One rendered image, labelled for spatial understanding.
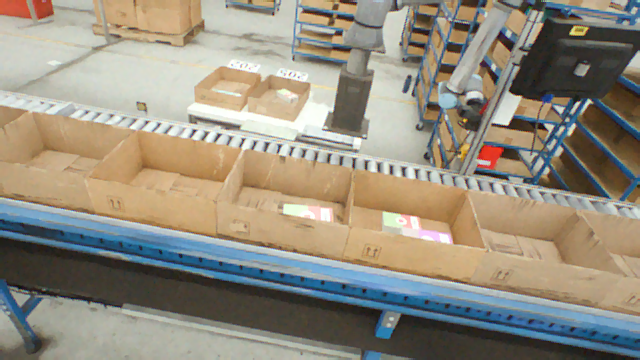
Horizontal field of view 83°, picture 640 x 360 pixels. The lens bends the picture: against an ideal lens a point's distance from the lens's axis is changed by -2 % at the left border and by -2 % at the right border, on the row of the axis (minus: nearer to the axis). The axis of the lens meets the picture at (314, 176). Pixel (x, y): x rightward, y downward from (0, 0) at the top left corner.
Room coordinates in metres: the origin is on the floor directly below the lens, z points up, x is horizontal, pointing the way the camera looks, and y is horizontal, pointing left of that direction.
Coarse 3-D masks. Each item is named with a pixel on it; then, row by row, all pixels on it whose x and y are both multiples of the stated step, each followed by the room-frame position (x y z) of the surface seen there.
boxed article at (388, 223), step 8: (384, 216) 0.97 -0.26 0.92; (392, 216) 0.98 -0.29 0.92; (400, 216) 0.99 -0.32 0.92; (408, 216) 0.99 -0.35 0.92; (416, 216) 1.00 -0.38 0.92; (384, 224) 0.93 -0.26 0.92; (392, 224) 0.94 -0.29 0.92; (400, 224) 0.95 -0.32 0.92; (408, 224) 0.95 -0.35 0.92; (416, 224) 0.96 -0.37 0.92; (392, 232) 0.93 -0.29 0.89
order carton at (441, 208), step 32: (384, 192) 1.04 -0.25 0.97; (416, 192) 1.04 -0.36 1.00; (448, 192) 1.04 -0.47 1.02; (352, 224) 0.77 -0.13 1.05; (448, 224) 1.03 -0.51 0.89; (352, 256) 0.76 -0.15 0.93; (384, 256) 0.76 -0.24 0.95; (416, 256) 0.75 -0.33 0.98; (448, 256) 0.75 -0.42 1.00; (480, 256) 0.75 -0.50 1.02
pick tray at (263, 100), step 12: (264, 84) 2.17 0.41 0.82; (276, 84) 2.26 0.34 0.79; (288, 84) 2.25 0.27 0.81; (300, 84) 2.24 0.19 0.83; (252, 96) 1.96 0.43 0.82; (264, 96) 2.12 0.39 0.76; (276, 96) 2.15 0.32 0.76; (300, 96) 2.21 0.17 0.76; (252, 108) 1.89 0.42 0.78; (264, 108) 1.88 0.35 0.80; (276, 108) 1.87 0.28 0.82; (288, 108) 1.86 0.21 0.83; (300, 108) 1.99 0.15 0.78; (288, 120) 1.86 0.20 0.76
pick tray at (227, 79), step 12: (216, 72) 2.21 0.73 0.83; (228, 72) 2.28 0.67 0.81; (240, 72) 2.27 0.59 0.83; (252, 72) 2.26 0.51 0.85; (204, 84) 2.04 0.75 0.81; (216, 84) 2.19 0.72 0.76; (228, 84) 2.21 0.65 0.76; (240, 84) 2.24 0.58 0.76; (252, 84) 2.08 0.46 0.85; (204, 96) 1.90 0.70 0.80; (216, 96) 1.89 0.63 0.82; (228, 96) 1.89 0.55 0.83; (240, 96) 1.88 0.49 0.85; (228, 108) 1.89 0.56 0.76; (240, 108) 1.89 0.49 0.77
